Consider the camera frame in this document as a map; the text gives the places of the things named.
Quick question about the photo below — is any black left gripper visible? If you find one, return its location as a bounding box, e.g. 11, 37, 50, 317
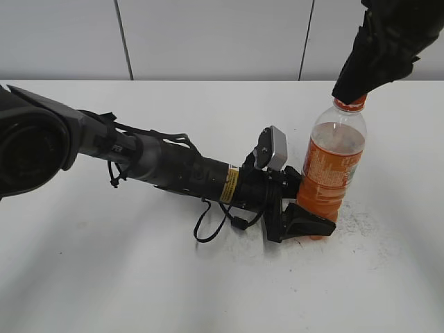
239, 153, 336, 242

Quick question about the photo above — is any orange bottle cap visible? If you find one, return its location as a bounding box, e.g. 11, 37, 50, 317
334, 94, 367, 112

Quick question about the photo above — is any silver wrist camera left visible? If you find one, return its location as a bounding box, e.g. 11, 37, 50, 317
253, 126, 288, 171

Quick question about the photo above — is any orange drink plastic bottle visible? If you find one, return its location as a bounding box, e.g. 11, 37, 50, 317
296, 101, 367, 223

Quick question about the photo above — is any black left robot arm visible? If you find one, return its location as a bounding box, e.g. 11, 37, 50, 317
1, 85, 336, 242

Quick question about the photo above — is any black camera cable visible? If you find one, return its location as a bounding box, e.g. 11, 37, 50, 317
192, 199, 268, 243

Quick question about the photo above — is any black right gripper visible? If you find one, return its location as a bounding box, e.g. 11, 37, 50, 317
332, 0, 443, 104

